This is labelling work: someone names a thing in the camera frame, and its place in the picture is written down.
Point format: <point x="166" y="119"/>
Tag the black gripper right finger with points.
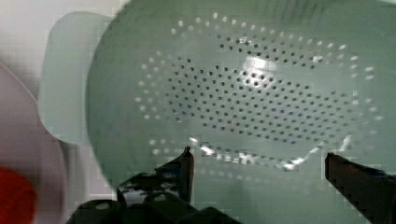
<point x="371" y="191"/>

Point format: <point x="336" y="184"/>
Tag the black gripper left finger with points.
<point x="175" y="177"/>

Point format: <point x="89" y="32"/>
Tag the green oval plastic strainer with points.
<point x="260" y="90"/>

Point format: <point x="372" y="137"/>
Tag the red ketchup bottle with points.
<point x="17" y="199"/>

